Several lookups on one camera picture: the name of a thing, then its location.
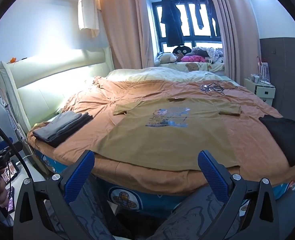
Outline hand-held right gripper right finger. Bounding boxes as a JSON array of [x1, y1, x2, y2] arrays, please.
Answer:
[[197, 150, 280, 240]]

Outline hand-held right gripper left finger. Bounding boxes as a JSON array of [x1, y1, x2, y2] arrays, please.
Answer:
[[13, 150, 95, 240]]

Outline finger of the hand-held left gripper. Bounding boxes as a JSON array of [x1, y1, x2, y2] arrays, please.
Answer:
[[0, 137, 23, 153]]

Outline olive printed t-shirt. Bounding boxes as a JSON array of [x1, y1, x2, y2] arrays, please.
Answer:
[[96, 98, 241, 172]]

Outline stack of folded dark clothes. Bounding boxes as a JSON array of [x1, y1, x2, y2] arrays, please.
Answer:
[[32, 111, 94, 148]]

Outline black phone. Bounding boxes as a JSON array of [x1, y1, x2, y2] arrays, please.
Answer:
[[0, 160, 20, 182]]

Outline orange blanket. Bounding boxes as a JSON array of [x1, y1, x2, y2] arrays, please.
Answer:
[[26, 76, 295, 195]]

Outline blue printed bed sheet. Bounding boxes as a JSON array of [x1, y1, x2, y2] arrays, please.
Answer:
[[35, 150, 295, 218]]

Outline cream padded headboard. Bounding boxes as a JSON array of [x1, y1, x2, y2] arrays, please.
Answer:
[[0, 45, 114, 133]]

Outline black garment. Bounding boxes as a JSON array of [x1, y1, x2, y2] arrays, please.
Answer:
[[259, 115, 295, 167]]

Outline white nightstand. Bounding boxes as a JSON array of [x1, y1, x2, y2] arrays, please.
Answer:
[[244, 78, 276, 105]]

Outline white power strip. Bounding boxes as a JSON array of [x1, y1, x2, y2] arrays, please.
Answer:
[[250, 74, 274, 87]]

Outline bear print cushion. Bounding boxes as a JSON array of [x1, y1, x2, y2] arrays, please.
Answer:
[[160, 60, 225, 72]]

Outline cream duvet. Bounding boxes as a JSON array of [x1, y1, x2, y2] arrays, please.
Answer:
[[107, 67, 221, 82]]

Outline striped paper bag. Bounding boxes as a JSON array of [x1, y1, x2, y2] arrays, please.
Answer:
[[257, 56, 270, 82]]

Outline pink plush toy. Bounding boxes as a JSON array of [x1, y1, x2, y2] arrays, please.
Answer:
[[181, 54, 206, 62]]

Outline floral cloth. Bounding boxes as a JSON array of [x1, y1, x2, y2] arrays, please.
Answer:
[[207, 47, 224, 63]]

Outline brown plush cushion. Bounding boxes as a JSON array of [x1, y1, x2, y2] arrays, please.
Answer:
[[191, 47, 209, 57]]

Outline cream plush toy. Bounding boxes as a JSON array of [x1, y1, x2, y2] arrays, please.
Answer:
[[154, 52, 177, 67]]

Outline black plush toy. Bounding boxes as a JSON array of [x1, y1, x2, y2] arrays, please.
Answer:
[[173, 45, 191, 55]]

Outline pink curtain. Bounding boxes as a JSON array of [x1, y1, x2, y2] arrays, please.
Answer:
[[99, 0, 156, 70], [205, 0, 261, 82]]

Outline black framed window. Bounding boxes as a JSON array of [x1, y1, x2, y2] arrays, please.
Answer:
[[151, 1, 221, 55]]

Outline white hanging shirt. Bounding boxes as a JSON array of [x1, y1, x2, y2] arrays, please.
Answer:
[[78, 0, 100, 37]]

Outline long dark hanging garment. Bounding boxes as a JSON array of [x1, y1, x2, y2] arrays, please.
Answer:
[[205, 0, 221, 37]]

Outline black hanging jacket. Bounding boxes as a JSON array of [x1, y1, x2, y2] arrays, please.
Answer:
[[161, 0, 184, 47]]

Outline small dark hanging garment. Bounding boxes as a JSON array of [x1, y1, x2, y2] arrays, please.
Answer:
[[192, 0, 208, 30]]

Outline white charging cable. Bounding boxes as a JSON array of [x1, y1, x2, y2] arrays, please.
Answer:
[[23, 140, 36, 159]]

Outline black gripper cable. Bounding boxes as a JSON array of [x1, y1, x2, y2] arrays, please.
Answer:
[[0, 115, 34, 188]]

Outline black tangled cables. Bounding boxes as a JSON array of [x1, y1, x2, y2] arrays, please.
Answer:
[[201, 81, 238, 97]]

